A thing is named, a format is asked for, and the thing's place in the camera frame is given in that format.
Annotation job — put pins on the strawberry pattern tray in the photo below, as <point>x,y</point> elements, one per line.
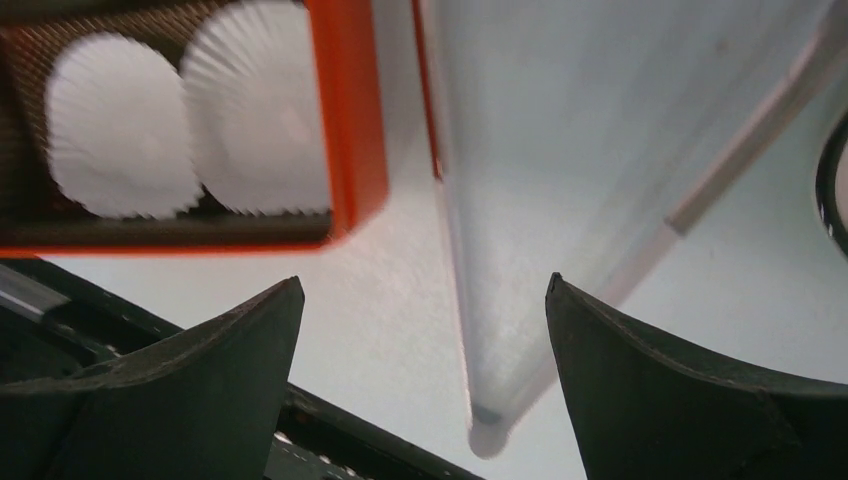
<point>830,185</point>

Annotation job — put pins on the clear plastic tongs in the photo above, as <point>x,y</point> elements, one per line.
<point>659,155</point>

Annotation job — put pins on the white paper cup liner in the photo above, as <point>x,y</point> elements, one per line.
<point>254,110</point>
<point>118,140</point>

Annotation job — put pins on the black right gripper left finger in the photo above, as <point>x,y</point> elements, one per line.
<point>201,404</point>

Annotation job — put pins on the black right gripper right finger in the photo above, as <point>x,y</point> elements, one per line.
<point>646,404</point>

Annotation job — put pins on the orange cookie box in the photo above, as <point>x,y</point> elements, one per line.
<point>37,219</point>

